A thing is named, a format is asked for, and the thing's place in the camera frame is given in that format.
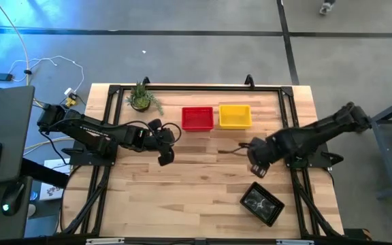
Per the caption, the cream floor cable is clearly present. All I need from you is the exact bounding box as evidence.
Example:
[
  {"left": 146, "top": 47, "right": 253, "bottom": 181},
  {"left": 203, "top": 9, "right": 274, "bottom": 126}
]
[{"left": 0, "top": 0, "right": 31, "bottom": 86}]

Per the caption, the grey desk panel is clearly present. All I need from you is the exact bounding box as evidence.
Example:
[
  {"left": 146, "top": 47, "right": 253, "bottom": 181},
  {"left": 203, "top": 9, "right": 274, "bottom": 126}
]
[{"left": 0, "top": 84, "right": 36, "bottom": 186}]

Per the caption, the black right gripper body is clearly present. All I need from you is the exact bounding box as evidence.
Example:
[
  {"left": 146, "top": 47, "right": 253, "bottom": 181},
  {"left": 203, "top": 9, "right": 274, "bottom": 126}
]
[{"left": 246, "top": 137, "right": 277, "bottom": 167}]

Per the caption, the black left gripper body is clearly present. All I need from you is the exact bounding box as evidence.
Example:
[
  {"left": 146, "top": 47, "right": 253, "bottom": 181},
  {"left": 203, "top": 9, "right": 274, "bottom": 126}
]
[{"left": 144, "top": 118, "right": 176, "bottom": 154}]

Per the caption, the black computer mouse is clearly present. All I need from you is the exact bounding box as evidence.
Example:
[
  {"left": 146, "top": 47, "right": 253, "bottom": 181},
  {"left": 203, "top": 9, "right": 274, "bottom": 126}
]
[{"left": 1, "top": 181, "right": 27, "bottom": 217}]

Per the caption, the black aluminium table frame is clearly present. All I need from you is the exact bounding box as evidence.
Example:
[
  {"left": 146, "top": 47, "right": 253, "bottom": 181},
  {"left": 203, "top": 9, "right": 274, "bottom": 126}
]
[{"left": 58, "top": 73, "right": 345, "bottom": 239}]

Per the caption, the thin white cable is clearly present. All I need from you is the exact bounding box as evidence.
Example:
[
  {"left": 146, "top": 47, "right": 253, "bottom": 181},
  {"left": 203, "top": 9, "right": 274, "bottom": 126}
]
[{"left": 7, "top": 55, "right": 85, "bottom": 99}]

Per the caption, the blue-grey table frame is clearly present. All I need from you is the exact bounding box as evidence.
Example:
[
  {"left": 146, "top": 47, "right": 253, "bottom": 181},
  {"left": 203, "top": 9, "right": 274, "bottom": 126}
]
[{"left": 369, "top": 92, "right": 392, "bottom": 200}]

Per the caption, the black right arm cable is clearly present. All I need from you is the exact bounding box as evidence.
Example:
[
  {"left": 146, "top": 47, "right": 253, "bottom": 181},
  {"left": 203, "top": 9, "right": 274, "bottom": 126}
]
[{"left": 229, "top": 142, "right": 251, "bottom": 154}]

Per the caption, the white cardboard box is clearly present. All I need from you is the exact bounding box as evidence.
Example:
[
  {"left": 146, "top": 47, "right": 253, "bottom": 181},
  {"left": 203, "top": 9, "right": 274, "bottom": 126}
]
[{"left": 38, "top": 158, "right": 71, "bottom": 201}]

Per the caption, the silver metal bracket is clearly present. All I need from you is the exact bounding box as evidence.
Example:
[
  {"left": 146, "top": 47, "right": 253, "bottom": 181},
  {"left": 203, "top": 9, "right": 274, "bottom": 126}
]
[
  {"left": 85, "top": 237, "right": 125, "bottom": 245},
  {"left": 276, "top": 239, "right": 315, "bottom": 245}
]

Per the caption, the red plastic slotted basket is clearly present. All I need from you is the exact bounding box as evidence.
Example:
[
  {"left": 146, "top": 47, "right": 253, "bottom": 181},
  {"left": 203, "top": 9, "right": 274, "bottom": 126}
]
[{"left": 181, "top": 106, "right": 214, "bottom": 132}]

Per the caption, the potted green succulent plant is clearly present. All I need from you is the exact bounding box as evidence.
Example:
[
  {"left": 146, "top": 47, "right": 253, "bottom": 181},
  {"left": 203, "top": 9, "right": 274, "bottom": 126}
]
[{"left": 125, "top": 81, "right": 165, "bottom": 116}]

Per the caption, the yellow plastic slotted basket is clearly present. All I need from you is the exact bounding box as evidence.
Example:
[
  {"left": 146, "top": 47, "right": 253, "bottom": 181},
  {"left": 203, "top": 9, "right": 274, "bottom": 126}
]
[{"left": 218, "top": 104, "right": 253, "bottom": 131}]

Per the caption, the black plastic slotted basket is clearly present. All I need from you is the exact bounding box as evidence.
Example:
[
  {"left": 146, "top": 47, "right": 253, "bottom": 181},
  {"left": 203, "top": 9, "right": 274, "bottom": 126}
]
[{"left": 239, "top": 181, "right": 285, "bottom": 228}]

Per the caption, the white and yellow plug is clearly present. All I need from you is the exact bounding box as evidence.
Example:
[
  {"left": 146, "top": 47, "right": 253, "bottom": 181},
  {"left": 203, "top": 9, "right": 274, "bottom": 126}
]
[{"left": 63, "top": 87, "right": 78, "bottom": 108}]

